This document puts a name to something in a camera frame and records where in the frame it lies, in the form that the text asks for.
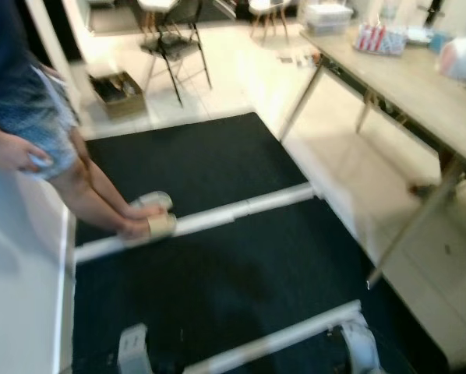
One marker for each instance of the white plastic bag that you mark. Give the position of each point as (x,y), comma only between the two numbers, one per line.
(460,58)

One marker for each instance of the white frame bracket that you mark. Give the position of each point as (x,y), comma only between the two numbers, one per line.
(361,343)
(133,351)

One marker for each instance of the open cardboard box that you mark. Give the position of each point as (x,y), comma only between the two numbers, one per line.
(118,97)

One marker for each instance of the white pipe rail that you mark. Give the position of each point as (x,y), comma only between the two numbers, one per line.
(280,336)
(217,214)

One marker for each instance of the white chair wooden legs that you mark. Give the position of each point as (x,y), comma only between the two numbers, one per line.
(155,4)
(268,6)

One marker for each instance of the light wooden table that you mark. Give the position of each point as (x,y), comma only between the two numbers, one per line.
(420,101)

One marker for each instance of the standing person in denim shorts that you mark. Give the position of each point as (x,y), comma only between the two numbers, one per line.
(30,117)

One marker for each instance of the black folding chair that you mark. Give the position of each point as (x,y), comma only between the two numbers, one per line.
(171,47)

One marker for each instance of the red white patterned box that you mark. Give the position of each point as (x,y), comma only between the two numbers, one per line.
(379,39)

